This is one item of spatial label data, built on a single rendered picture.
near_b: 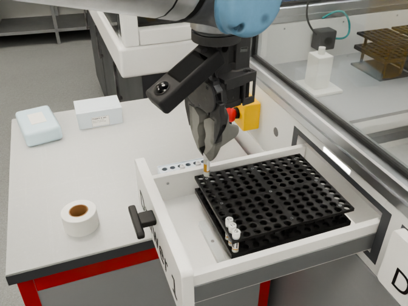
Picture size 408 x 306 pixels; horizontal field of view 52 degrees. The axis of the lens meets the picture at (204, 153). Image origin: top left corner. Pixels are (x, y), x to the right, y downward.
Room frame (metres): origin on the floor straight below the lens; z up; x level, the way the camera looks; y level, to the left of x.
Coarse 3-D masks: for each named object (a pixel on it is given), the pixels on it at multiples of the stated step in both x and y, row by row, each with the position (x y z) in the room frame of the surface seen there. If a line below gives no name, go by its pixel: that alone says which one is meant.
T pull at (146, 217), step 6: (132, 210) 0.51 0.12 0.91; (150, 210) 0.51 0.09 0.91; (132, 216) 0.50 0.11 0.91; (138, 216) 0.50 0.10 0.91; (144, 216) 0.50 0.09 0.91; (150, 216) 0.50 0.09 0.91; (132, 222) 0.49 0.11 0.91; (138, 222) 0.48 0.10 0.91; (144, 222) 0.48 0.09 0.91; (150, 222) 0.49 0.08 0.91; (156, 222) 0.49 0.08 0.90; (138, 228) 0.47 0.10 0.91; (138, 234) 0.46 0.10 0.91; (144, 234) 0.46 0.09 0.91
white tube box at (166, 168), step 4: (188, 160) 0.82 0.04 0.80; (192, 160) 0.82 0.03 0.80; (196, 160) 0.82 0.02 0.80; (200, 160) 0.82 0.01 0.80; (168, 164) 0.80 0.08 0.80; (172, 164) 0.80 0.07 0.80; (176, 164) 0.81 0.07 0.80; (180, 164) 0.81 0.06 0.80; (184, 164) 0.81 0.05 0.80; (188, 164) 0.81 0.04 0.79; (192, 164) 0.81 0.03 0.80; (160, 168) 0.79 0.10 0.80; (164, 168) 0.79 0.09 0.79; (168, 168) 0.79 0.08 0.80; (172, 168) 0.80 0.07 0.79; (176, 168) 0.79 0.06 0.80; (160, 172) 0.77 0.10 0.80; (164, 172) 0.77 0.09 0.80
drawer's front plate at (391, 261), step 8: (392, 232) 0.45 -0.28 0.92; (400, 232) 0.44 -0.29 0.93; (392, 240) 0.45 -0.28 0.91; (400, 240) 0.44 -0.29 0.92; (392, 248) 0.44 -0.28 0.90; (400, 248) 0.43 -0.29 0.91; (384, 256) 0.45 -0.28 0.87; (392, 256) 0.44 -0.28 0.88; (400, 256) 0.43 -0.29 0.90; (384, 264) 0.45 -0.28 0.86; (392, 264) 0.43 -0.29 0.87; (400, 264) 0.42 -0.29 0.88; (384, 272) 0.44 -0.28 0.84; (392, 272) 0.43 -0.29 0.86; (384, 280) 0.44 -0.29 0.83; (400, 280) 0.41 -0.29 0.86; (392, 288) 0.42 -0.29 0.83; (400, 288) 0.41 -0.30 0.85; (400, 296) 0.40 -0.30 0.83; (400, 304) 0.40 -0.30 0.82
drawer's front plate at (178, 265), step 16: (144, 160) 0.63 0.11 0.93; (144, 176) 0.58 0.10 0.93; (144, 192) 0.57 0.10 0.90; (144, 208) 0.58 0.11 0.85; (160, 208) 0.50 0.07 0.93; (160, 224) 0.46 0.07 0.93; (160, 240) 0.47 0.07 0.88; (176, 240) 0.43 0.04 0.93; (160, 256) 0.48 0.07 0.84; (176, 256) 0.40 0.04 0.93; (176, 272) 0.39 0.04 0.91; (192, 272) 0.37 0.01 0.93; (176, 288) 0.39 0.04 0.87; (192, 288) 0.37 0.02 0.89; (176, 304) 0.40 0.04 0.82; (192, 304) 0.37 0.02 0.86
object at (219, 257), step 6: (204, 222) 0.55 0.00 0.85; (204, 228) 0.54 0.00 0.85; (204, 234) 0.52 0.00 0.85; (210, 234) 0.52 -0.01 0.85; (210, 240) 0.51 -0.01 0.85; (210, 246) 0.49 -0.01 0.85; (216, 246) 0.49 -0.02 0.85; (216, 252) 0.48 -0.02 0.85; (216, 258) 0.47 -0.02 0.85; (222, 258) 0.47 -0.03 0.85
